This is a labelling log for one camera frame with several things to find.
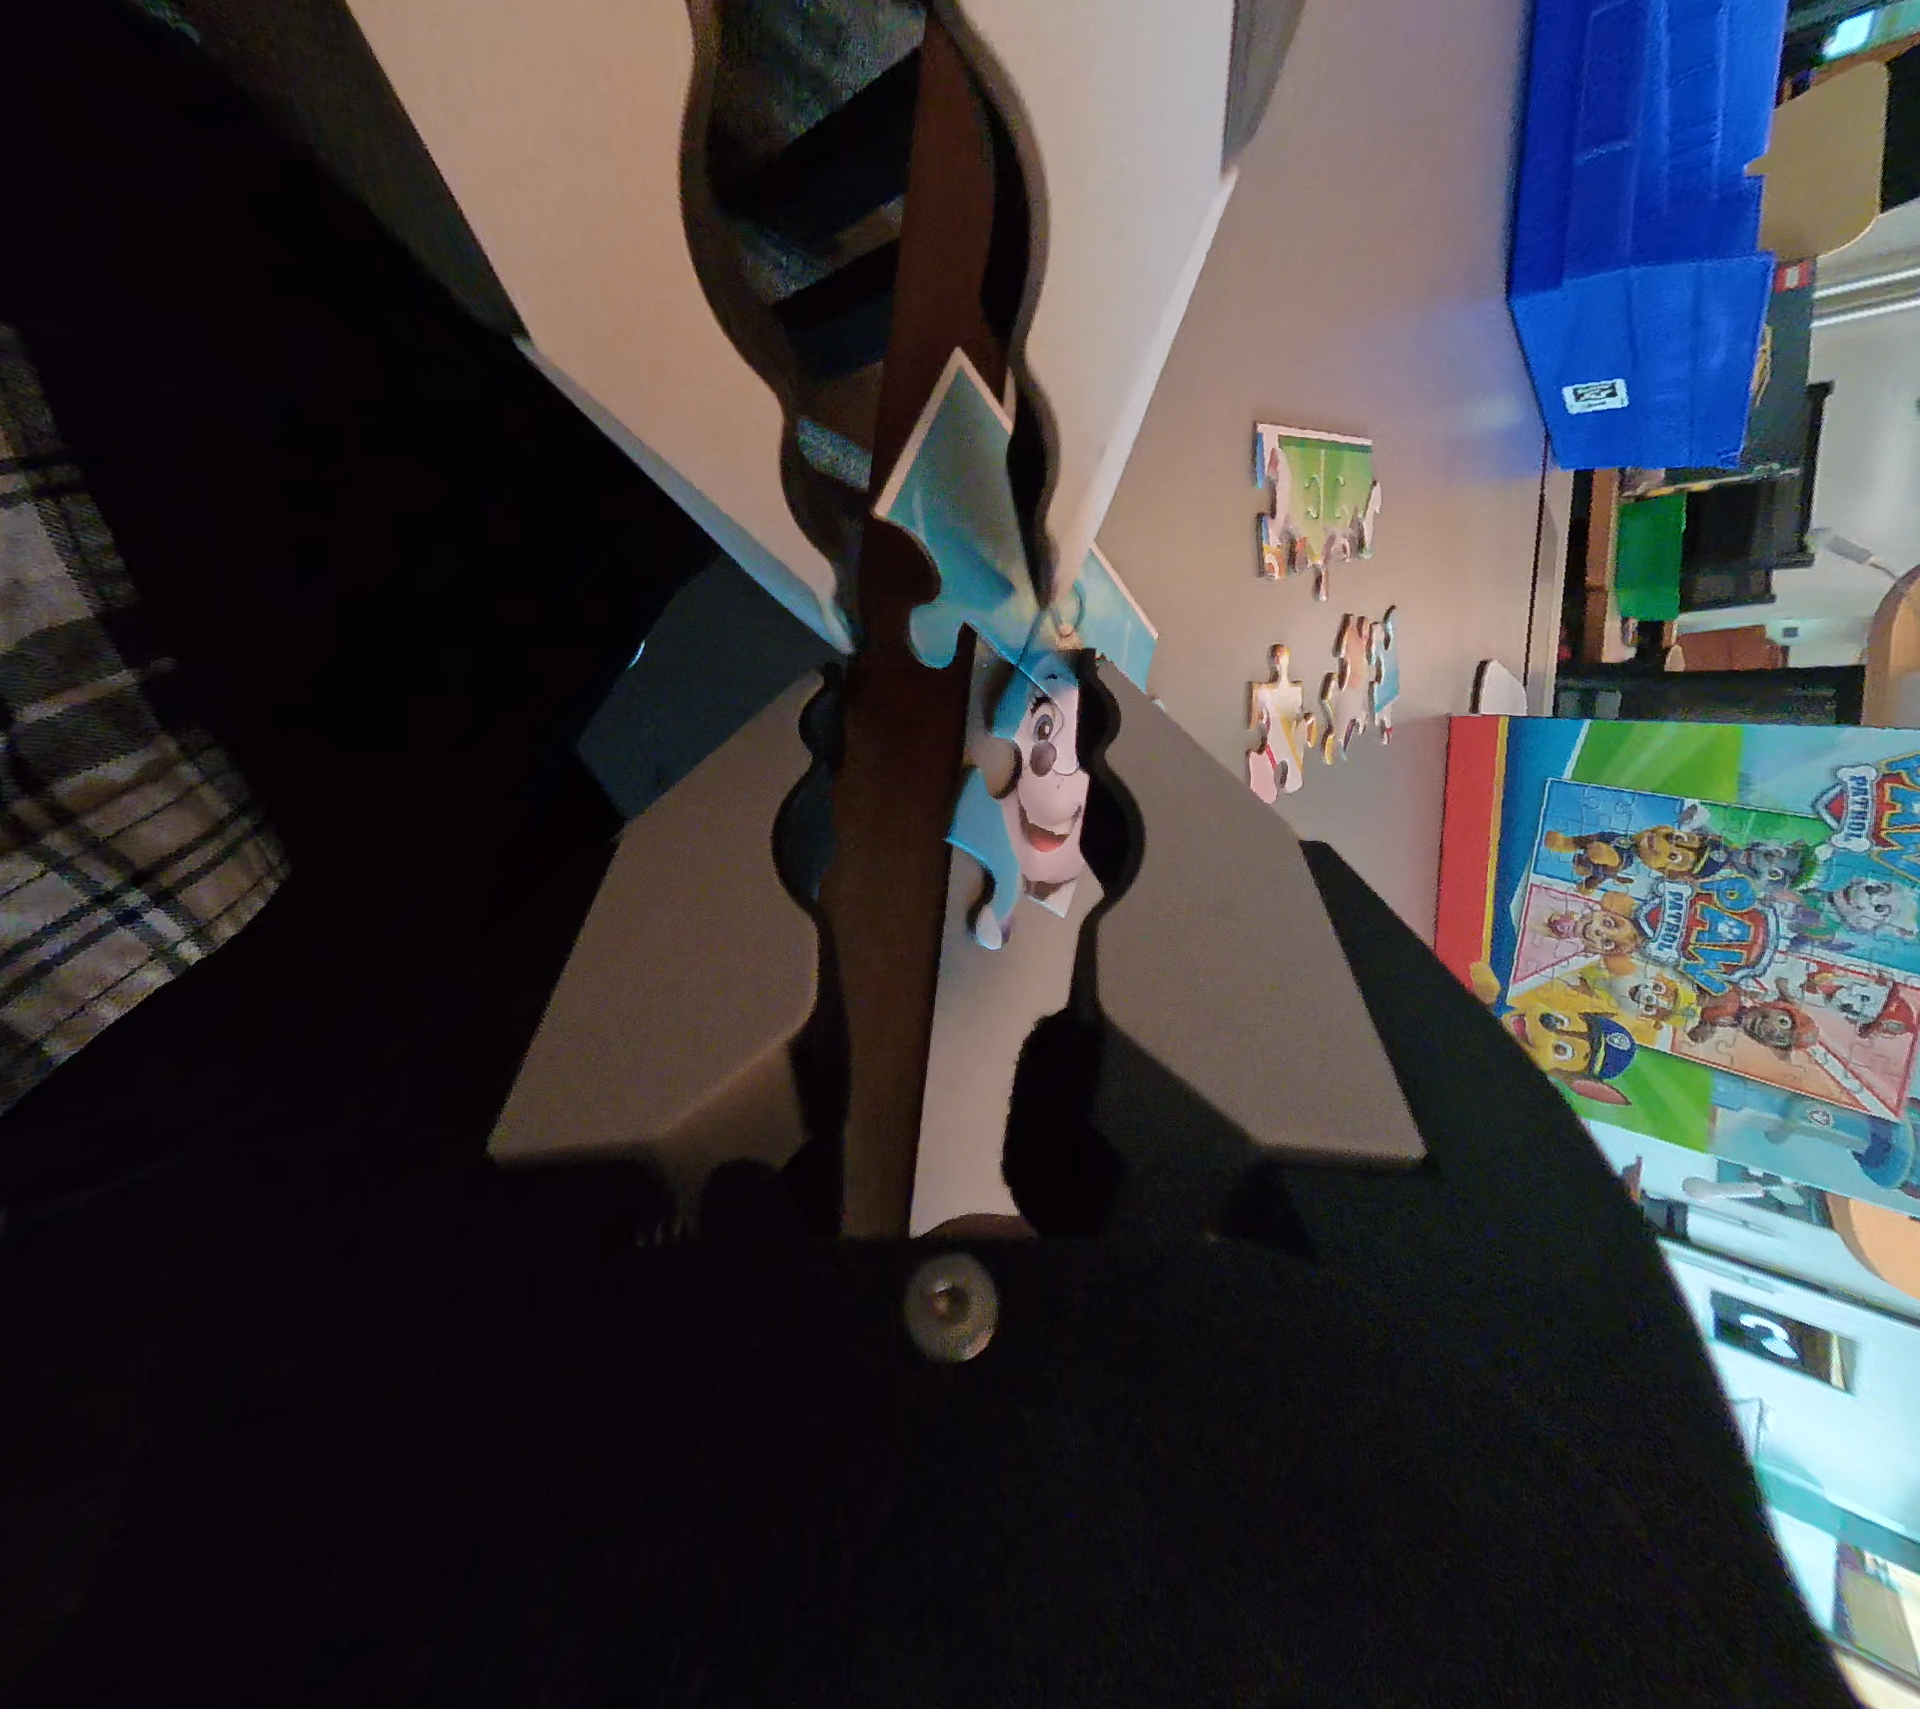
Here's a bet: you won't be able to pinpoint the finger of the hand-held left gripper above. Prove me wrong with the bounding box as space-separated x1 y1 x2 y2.
927 0 1387 558
225 0 861 658

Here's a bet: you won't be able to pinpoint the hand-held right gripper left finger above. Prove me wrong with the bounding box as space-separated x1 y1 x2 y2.
487 670 850 1238

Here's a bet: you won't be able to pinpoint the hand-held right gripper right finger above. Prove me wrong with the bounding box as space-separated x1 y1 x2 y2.
1002 651 1430 1240

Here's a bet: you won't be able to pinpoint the pink dog face puzzle section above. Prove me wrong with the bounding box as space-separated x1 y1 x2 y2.
944 651 1129 952

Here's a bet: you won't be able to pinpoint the green grass puzzle section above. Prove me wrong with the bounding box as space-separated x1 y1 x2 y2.
1252 422 1382 599

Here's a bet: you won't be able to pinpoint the grey desk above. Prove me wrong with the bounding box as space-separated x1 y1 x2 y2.
832 0 1570 1238

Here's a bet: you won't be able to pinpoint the yellow white striped puzzle piece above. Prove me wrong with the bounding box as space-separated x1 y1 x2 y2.
1244 645 1322 807

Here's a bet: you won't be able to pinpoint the orange dog teal puzzle pieces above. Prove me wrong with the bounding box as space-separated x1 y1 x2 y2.
1317 605 1404 766

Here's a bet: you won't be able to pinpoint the colourful puzzle box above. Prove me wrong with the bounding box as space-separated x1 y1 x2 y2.
1432 658 1920 1216

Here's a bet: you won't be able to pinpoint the black trousers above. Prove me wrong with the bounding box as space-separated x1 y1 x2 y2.
0 0 723 1216

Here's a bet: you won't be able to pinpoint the blue bin white label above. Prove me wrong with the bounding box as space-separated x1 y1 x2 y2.
1505 0 1821 471

